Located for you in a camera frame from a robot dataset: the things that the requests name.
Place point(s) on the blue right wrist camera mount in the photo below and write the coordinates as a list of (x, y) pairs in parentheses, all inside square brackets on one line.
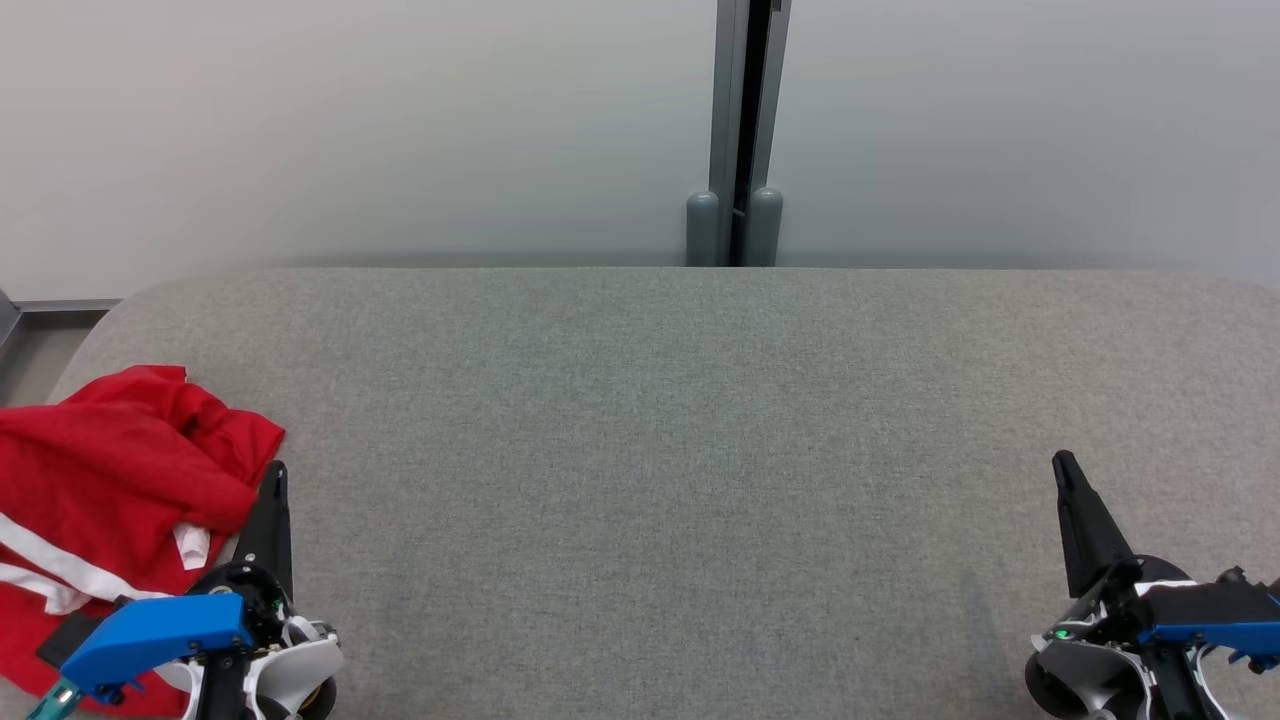
[(1210, 615)]

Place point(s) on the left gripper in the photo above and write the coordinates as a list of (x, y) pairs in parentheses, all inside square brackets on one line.
[(300, 665)]

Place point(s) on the red shorts white stripe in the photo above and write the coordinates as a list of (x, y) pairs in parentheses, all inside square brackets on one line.
[(110, 460)]

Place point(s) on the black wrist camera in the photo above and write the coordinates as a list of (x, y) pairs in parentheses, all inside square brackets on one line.
[(68, 640), (1240, 580)]

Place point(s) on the green left camera connector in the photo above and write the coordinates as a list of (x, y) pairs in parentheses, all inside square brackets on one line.
[(52, 700)]

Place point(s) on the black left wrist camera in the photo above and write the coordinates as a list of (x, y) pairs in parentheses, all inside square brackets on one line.
[(68, 640)]

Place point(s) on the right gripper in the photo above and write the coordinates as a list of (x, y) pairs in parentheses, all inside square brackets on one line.
[(1090, 670)]

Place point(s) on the grey cylindrical post foot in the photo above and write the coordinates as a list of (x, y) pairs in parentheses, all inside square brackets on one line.
[(702, 230), (765, 228)]

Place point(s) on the grey metal partition post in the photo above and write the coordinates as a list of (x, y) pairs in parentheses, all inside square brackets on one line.
[(725, 100)]

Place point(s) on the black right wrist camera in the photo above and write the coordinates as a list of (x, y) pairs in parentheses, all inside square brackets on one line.
[(1240, 580)]

